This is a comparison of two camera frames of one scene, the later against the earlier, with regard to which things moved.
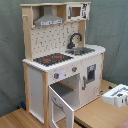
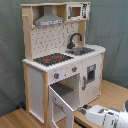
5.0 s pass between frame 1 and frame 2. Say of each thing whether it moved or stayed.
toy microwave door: stayed
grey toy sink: stayed
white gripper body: moved
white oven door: stayed
